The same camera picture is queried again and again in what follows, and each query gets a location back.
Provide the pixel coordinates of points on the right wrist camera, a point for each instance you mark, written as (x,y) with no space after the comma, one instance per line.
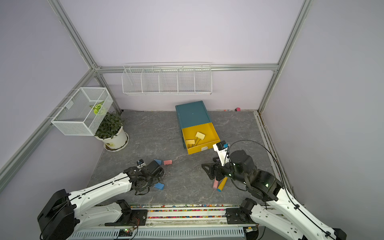
(221,149)

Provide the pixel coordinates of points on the potted green plant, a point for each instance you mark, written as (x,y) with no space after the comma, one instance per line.
(111,132)

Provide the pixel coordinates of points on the purple toy shovel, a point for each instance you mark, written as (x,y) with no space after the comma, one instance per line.
(215,184)

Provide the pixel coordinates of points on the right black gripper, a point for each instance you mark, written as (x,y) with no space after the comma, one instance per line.
(213,166)

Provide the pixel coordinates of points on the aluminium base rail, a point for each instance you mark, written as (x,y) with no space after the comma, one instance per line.
(168,222)

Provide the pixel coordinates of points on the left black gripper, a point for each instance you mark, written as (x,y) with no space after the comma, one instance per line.
(156,179)

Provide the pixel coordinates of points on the yellow binder clip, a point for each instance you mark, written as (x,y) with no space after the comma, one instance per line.
(199,136)
(190,143)

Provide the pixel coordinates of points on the teal drawer cabinet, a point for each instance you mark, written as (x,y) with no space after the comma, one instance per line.
(192,114)

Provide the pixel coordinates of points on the green leaf toy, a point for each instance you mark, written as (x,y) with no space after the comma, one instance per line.
(97,107)

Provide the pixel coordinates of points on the blue binder clip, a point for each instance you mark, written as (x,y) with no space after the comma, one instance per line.
(159,186)
(159,162)

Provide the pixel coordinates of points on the yellow top drawer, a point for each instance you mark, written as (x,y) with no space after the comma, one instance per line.
(210,139)

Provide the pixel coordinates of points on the green toy shovel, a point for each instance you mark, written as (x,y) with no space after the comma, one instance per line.
(222,184)

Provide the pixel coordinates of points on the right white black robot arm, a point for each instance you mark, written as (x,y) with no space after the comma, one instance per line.
(297,223)

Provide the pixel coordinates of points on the white wire basket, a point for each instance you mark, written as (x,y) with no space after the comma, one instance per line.
(76,118)

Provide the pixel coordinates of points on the white wire wall shelf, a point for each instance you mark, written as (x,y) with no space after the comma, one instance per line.
(188,78)

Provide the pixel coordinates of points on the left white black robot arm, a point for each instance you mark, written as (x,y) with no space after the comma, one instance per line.
(66,213)

